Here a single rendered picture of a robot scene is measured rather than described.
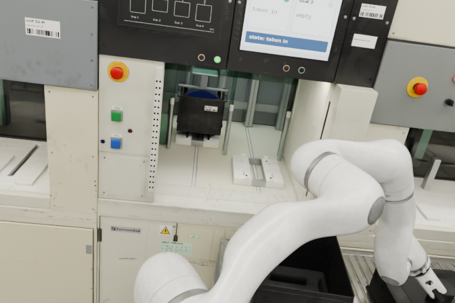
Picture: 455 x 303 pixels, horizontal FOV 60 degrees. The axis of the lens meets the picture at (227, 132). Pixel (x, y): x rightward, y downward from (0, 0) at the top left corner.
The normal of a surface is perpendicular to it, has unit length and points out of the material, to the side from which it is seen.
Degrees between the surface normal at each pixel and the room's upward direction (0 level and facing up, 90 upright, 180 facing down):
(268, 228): 37
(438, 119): 90
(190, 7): 90
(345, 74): 90
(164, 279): 25
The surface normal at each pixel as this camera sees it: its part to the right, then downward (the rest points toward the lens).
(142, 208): 0.04, 0.40
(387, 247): -0.63, -0.01
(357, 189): -0.20, -0.68
